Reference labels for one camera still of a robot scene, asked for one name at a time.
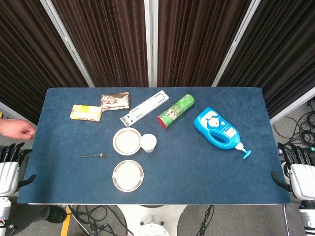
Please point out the brown white snack packet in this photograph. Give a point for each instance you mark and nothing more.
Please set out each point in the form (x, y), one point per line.
(115, 101)

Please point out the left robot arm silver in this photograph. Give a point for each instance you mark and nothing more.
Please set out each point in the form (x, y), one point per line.
(4, 211)

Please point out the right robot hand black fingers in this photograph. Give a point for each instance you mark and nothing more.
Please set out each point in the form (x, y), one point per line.
(304, 179)

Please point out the green chips can red lid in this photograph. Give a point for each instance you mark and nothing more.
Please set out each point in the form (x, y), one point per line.
(176, 111)

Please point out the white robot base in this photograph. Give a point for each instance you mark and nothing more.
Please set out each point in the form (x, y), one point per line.
(150, 218)

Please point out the small metal spoon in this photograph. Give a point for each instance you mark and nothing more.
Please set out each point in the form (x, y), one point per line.
(101, 155)

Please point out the steel bowl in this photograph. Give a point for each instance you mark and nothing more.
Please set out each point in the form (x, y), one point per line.
(115, 147)

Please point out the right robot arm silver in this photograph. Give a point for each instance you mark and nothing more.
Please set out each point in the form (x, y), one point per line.
(307, 216)

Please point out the person leg with black shoe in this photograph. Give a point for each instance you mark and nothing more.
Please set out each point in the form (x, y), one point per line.
(32, 214)

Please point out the white paper cup blue flower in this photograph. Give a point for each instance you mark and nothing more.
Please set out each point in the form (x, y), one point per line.
(148, 142)

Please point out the yellow snack box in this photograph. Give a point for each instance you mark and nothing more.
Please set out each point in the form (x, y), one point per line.
(86, 113)

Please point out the white plastic folding bracket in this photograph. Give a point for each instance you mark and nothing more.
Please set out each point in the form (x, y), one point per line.
(145, 107)

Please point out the blue pump detergent bottle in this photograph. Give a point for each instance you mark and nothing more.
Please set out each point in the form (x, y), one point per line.
(211, 123)

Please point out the round steel plate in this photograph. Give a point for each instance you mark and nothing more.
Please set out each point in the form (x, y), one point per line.
(128, 175)

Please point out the bare human hand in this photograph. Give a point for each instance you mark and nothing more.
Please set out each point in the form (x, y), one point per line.
(14, 129)

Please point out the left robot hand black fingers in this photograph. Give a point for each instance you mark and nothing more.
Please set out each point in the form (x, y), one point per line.
(8, 177)

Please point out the blue fabric table mat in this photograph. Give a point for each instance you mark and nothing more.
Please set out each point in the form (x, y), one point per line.
(187, 172)

